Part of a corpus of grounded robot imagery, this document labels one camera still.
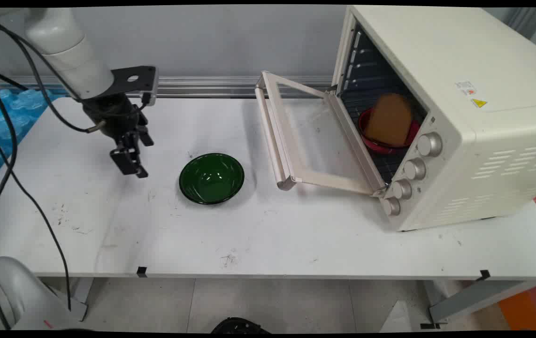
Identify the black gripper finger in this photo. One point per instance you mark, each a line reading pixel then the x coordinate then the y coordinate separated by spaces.
pixel 144 132
pixel 128 157

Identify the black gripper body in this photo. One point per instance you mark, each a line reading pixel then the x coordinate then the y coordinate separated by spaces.
pixel 113 115

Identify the cream glass oven door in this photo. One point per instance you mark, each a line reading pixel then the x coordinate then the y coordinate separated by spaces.
pixel 333 180

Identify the green glass bowl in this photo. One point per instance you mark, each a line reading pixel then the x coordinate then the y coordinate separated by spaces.
pixel 211 178

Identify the black tape mark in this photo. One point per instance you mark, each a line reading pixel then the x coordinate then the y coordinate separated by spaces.
pixel 141 272
pixel 484 275

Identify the grey metal table leg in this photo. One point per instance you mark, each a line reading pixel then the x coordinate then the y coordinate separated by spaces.
pixel 80 300
pixel 474 300

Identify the black round floor object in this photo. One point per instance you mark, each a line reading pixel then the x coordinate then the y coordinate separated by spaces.
pixel 240 326

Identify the red bowl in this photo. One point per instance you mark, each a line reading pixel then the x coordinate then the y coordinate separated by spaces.
pixel 380 146

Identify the brown bread slice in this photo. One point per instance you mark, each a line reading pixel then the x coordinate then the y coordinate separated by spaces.
pixel 390 119

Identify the large silver oven knob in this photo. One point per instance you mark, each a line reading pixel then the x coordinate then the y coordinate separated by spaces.
pixel 430 144

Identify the white label sticker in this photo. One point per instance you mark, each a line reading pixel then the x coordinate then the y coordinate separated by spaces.
pixel 466 88

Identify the cream toaster oven body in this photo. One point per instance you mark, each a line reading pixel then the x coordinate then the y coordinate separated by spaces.
pixel 460 56

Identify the yellow warning sticker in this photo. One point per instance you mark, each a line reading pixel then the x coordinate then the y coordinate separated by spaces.
pixel 479 103

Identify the orange box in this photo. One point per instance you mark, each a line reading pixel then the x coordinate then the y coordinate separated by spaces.
pixel 528 307

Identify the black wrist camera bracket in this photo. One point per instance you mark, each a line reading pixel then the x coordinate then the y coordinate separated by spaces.
pixel 143 79

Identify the aluminium profile rail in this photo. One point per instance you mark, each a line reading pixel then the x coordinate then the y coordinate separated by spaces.
pixel 202 87

